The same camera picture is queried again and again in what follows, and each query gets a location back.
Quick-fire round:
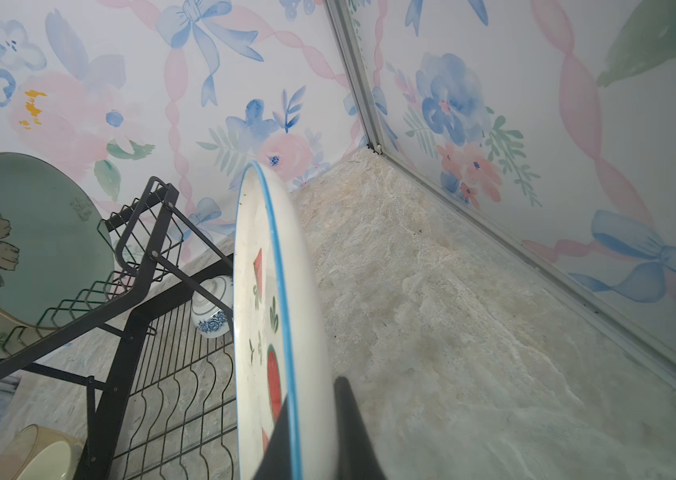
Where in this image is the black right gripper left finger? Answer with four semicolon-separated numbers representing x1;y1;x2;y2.
253;400;292;480

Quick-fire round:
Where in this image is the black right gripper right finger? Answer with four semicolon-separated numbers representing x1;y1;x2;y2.
334;377;386;480

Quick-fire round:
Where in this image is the white plate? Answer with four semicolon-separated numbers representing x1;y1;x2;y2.
233;162;339;479

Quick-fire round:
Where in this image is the blue floral bowl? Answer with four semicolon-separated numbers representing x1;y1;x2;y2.
190;275;233;339

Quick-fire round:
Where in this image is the green plate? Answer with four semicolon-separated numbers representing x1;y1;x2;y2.
0;152;115;330

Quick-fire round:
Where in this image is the black wire dish rack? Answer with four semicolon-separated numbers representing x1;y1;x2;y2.
0;177;233;479

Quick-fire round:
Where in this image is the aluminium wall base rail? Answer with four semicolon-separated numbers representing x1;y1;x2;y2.
379;151;676;392

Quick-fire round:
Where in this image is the aluminium corner post right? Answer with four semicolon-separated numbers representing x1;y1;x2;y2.
326;0;384;155

